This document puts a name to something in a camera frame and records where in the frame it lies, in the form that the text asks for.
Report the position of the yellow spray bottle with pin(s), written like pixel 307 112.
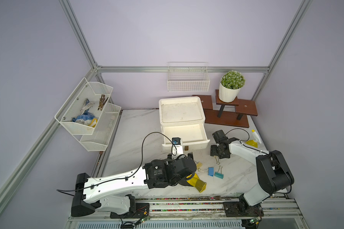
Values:
pixel 255 141

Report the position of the brown wooden clothespins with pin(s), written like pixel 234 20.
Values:
pixel 102 101

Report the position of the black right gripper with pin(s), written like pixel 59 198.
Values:
pixel 213 151

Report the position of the white wire wall basket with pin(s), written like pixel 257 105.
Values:
pixel 188 77

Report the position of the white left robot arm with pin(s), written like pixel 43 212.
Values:
pixel 112 193

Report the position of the green plant in white pot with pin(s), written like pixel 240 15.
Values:
pixel 230 85

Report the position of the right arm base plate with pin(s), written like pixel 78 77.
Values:
pixel 241 209

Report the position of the yellow black work glove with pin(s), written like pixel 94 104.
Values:
pixel 194 181

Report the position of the white plastic drawer cabinet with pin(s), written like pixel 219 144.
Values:
pixel 183 118

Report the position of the blue binder clip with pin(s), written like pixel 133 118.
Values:
pixel 209 171

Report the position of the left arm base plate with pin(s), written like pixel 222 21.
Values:
pixel 140 210

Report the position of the white mesh bin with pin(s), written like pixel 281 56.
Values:
pixel 79 113
pixel 104 128

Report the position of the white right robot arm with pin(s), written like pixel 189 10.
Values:
pixel 273 171

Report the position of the teal binder clip right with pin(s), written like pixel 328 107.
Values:
pixel 219 173

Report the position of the brown wooden step shelf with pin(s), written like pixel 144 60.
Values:
pixel 233 114

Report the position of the blue white cloth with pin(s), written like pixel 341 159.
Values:
pixel 86 117

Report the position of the white mesh upper bin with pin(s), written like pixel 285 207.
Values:
pixel 79 113

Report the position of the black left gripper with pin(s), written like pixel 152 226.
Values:
pixel 168 159

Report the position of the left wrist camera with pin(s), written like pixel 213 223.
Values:
pixel 177 148

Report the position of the white mesh lower bin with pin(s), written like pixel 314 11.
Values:
pixel 104 128

